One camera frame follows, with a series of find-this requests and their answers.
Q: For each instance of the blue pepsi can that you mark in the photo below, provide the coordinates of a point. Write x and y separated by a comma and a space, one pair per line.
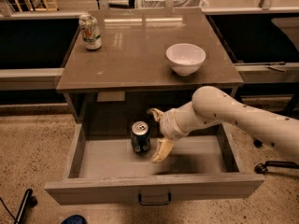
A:
140, 137

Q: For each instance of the black drawer handle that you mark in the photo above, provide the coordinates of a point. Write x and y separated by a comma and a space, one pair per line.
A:
158, 200

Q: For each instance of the black chair caster right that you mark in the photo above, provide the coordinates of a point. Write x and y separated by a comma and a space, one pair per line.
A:
262, 168

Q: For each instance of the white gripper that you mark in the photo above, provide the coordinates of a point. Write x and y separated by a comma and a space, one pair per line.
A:
170, 124

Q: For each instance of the grey cabinet with top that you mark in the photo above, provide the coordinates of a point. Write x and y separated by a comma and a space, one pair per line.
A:
110, 88

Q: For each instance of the white wire basket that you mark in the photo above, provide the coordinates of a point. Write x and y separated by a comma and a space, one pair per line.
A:
145, 4

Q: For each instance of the blue shoe tip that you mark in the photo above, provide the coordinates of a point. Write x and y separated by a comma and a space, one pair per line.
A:
75, 219

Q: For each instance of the white bowl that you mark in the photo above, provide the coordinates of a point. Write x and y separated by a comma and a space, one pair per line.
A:
184, 58

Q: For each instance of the open grey top drawer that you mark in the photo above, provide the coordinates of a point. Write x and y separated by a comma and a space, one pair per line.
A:
104, 169

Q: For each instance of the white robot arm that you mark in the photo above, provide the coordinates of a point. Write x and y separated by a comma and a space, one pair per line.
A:
209, 107

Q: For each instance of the green white soda can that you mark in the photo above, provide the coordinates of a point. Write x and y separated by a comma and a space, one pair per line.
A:
90, 32

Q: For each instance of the black chair leg left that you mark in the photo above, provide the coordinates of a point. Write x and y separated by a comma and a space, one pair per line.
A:
28, 201

